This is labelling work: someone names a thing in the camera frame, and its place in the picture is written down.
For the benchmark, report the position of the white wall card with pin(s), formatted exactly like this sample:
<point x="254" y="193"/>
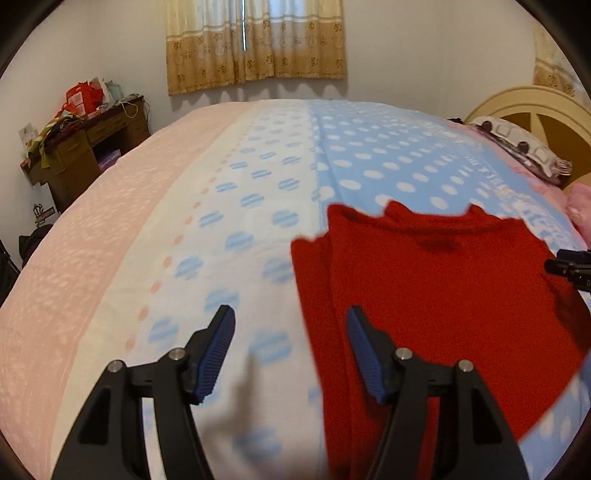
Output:
<point x="27" y="136"/>

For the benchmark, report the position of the pink folded quilt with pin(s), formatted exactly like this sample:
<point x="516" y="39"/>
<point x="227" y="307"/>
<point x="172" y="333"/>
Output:
<point x="581" y="203"/>

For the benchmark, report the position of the white paper bag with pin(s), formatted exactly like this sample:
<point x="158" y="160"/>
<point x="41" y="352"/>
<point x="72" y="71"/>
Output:
<point x="44" y="213"/>

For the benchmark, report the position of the cream wooden headboard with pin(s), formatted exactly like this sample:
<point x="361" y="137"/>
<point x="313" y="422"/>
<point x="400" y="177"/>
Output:
<point x="521" y="104"/>

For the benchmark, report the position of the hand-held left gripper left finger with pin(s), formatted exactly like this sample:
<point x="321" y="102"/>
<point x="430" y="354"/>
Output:
<point x="214" y="350"/>

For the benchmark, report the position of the polka dot bed sheet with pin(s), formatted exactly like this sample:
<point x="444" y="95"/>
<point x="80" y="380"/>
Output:
<point x="207" y="184"/>

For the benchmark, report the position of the brown wooden desk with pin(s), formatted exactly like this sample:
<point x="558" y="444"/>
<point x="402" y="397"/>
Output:
<point x="78" y="152"/>

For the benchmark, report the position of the red knitted sweater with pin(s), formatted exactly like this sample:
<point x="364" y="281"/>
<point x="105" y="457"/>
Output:
<point x="438" y="295"/>

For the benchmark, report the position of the teal gift bag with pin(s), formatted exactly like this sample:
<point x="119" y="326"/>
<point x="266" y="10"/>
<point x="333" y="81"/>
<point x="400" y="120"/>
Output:
<point x="113" y="92"/>

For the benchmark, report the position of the narrow beige floral curtain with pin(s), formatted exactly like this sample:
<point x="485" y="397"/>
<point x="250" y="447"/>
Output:
<point x="554" y="69"/>

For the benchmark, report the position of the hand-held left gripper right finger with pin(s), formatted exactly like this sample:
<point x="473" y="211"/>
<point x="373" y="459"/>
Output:
<point x="367" y="355"/>

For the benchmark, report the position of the colourful cloth pile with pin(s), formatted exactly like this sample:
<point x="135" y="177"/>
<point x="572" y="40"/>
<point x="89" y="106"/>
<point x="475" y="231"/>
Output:
<point x="55" y="134"/>

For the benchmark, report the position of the patterned pillow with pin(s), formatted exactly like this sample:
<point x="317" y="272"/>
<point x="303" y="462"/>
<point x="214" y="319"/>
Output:
<point x="521" y="145"/>

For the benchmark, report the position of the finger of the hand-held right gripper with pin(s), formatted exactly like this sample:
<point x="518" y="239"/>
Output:
<point x="572" y="270"/>

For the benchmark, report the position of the wide beige floral curtain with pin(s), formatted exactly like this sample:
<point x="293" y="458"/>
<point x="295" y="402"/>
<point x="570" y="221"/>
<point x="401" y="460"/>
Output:
<point x="258" y="50"/>

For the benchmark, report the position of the red gift bag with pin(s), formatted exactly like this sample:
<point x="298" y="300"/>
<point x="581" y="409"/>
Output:
<point x="81" y="99"/>

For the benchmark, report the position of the black folding chair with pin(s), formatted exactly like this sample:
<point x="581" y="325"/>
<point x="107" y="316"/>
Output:
<point x="8" y="272"/>

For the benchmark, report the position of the black backpack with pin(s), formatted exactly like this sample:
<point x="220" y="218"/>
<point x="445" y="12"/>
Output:
<point x="34" y="244"/>

